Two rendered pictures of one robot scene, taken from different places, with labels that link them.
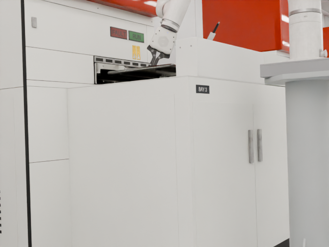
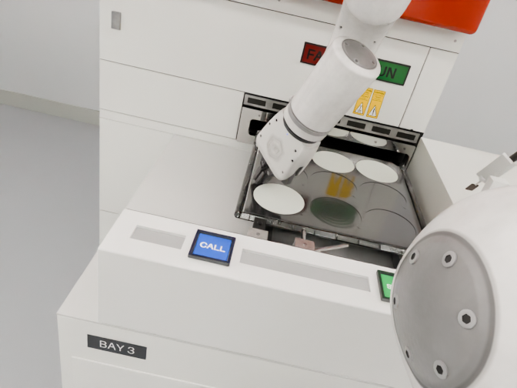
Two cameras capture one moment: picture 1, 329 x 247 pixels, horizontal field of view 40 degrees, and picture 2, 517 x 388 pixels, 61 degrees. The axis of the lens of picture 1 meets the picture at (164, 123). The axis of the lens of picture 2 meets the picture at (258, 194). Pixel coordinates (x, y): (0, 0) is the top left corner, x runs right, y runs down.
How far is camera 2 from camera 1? 175 cm
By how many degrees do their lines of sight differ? 59
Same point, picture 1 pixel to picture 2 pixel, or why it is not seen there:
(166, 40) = (281, 150)
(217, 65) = (193, 320)
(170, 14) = (298, 97)
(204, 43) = (138, 269)
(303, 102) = not seen: outside the picture
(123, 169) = not seen: hidden behind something
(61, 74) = (165, 112)
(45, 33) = (138, 41)
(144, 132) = not seen: hidden behind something
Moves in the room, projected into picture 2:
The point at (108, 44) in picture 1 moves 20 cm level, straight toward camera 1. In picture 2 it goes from (291, 76) to (221, 81)
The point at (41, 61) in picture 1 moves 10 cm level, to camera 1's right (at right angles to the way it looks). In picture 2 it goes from (127, 86) to (140, 102)
